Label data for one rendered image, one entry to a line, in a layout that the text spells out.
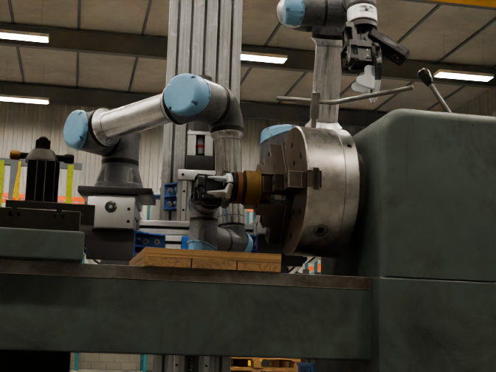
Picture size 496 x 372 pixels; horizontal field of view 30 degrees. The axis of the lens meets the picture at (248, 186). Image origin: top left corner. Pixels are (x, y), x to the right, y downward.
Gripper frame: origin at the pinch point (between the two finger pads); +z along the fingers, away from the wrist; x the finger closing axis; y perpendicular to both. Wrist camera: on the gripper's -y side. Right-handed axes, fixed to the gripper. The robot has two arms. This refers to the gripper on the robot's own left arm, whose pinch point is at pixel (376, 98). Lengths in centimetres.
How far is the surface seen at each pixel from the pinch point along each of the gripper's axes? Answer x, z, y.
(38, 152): -16, 14, 79
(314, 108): -3.3, 2.6, 14.6
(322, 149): 2.1, 15.6, 14.8
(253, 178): -8.7, 19.8, 28.8
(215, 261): 1, 43, 40
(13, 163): -470, -167, 104
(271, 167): -13.0, 14.6, 23.3
